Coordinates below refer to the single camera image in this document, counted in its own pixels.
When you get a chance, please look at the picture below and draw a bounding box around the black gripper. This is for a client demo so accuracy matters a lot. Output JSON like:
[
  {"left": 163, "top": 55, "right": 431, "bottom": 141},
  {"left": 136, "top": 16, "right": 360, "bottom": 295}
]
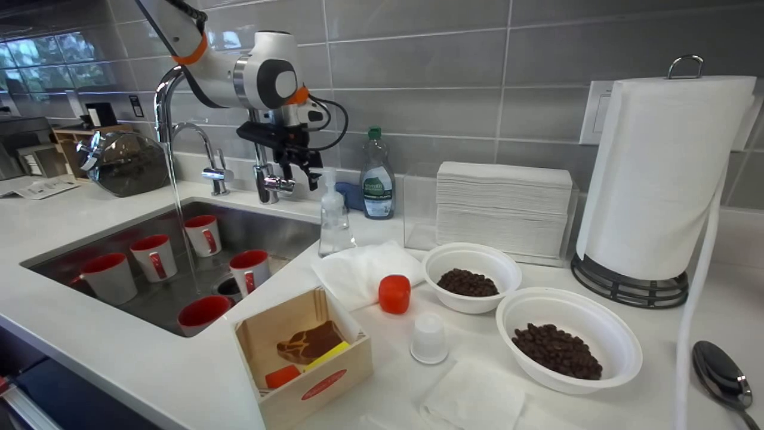
[{"left": 237, "top": 104, "right": 329, "bottom": 204}]

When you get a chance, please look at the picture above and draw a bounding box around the chrome tap handle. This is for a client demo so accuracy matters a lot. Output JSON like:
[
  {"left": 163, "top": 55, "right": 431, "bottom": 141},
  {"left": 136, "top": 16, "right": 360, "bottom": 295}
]
[{"left": 255, "top": 160, "right": 297, "bottom": 204}]

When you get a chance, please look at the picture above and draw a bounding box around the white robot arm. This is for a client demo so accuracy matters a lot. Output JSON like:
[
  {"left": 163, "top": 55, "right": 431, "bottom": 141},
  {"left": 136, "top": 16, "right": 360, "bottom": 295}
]
[{"left": 136, "top": 0, "right": 327, "bottom": 204}]

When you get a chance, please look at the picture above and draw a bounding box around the small chrome side faucet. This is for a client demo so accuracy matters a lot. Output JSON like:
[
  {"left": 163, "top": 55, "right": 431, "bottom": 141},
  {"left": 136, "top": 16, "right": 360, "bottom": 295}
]
[{"left": 173, "top": 122, "right": 233, "bottom": 196}]

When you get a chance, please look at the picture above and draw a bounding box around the blue sponge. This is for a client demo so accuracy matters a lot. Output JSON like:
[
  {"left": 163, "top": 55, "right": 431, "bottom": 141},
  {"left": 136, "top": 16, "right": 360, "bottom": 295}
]
[{"left": 335, "top": 182, "right": 364, "bottom": 212}]

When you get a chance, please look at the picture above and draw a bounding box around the green dish soap bottle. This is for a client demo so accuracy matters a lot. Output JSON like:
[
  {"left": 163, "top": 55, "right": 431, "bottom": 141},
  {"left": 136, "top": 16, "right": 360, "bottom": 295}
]
[{"left": 360, "top": 128, "right": 394, "bottom": 219}]

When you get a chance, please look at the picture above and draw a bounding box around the clear plastic bottle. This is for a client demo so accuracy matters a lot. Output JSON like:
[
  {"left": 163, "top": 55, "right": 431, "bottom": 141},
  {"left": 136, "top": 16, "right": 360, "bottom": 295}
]
[{"left": 321, "top": 167, "right": 353, "bottom": 255}]

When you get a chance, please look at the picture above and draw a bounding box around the red-lined cup lower right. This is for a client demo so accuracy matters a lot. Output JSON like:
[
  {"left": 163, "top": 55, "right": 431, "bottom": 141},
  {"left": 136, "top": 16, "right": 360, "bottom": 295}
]
[{"left": 184, "top": 216, "right": 223, "bottom": 258}]

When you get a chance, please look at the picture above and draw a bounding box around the red-lined cup near drain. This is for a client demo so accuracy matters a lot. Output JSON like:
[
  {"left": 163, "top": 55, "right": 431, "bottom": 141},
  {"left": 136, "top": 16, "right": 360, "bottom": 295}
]
[{"left": 230, "top": 248, "right": 271, "bottom": 296}]

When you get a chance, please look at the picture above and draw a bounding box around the tall chrome faucet spout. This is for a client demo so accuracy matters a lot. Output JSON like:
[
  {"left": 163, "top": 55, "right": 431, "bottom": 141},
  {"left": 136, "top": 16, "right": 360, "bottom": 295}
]
[{"left": 154, "top": 65, "right": 184, "bottom": 179}]

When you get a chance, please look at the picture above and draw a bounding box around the glass coffee pot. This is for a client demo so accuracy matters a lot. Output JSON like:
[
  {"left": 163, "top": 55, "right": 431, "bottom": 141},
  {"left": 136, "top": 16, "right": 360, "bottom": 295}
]
[{"left": 76, "top": 131, "right": 169, "bottom": 198}]

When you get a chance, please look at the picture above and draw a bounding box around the red-lined cup middle right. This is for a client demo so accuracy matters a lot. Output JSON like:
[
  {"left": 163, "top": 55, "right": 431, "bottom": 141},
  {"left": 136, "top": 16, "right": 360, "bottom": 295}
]
[{"left": 130, "top": 234, "right": 178, "bottom": 283}]

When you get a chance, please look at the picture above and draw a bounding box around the small red cup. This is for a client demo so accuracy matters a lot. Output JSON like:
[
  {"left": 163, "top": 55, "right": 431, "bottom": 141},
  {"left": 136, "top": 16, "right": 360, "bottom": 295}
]
[{"left": 377, "top": 276, "right": 411, "bottom": 316}]

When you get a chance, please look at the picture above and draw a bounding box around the stainless steel sink basin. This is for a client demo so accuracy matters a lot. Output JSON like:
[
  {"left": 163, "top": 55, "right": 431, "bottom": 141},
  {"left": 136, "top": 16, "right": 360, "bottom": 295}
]
[{"left": 27, "top": 202, "right": 319, "bottom": 338}]

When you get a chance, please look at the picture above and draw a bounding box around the red-lined cup top centre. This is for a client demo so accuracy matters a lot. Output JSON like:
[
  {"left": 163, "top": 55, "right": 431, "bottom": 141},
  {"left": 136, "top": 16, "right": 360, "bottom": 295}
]
[{"left": 178, "top": 295, "right": 233, "bottom": 338}]

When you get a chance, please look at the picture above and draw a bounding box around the wooden box with items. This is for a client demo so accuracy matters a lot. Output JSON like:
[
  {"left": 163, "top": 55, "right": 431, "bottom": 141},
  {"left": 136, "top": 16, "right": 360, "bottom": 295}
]
[{"left": 237, "top": 290, "right": 374, "bottom": 430}]

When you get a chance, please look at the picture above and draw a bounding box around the red-lined cup top right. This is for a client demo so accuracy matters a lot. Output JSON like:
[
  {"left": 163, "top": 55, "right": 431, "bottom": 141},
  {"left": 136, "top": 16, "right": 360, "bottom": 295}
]
[{"left": 82, "top": 253, "right": 136, "bottom": 303}]

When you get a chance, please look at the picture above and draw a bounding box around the white bowl of coffee beans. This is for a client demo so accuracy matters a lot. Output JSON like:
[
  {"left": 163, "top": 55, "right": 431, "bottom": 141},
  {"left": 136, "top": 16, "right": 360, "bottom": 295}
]
[{"left": 424, "top": 245, "right": 523, "bottom": 316}]

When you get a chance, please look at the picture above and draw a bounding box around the small white plastic cup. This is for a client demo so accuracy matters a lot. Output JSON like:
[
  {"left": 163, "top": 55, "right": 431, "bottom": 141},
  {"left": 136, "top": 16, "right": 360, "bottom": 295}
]
[{"left": 409, "top": 313, "right": 450, "bottom": 366}]

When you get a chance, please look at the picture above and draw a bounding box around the white napkin front counter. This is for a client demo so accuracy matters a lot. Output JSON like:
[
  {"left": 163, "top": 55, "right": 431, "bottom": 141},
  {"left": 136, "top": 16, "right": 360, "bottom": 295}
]
[{"left": 424, "top": 362, "right": 526, "bottom": 430}]

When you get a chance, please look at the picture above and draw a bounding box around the black paper towel holder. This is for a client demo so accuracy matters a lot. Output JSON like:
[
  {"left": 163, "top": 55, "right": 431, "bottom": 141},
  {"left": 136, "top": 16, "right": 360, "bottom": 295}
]
[{"left": 572, "top": 55, "right": 703, "bottom": 308}]

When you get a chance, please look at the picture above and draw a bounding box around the paper towel roll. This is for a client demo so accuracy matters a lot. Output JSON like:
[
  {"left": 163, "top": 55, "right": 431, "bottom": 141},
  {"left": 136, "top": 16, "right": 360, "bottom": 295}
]
[{"left": 576, "top": 77, "right": 756, "bottom": 280}]

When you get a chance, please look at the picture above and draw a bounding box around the black metal spoon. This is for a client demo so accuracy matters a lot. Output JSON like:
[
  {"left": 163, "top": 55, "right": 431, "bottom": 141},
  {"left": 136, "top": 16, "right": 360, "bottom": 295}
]
[{"left": 693, "top": 340, "right": 759, "bottom": 430}]

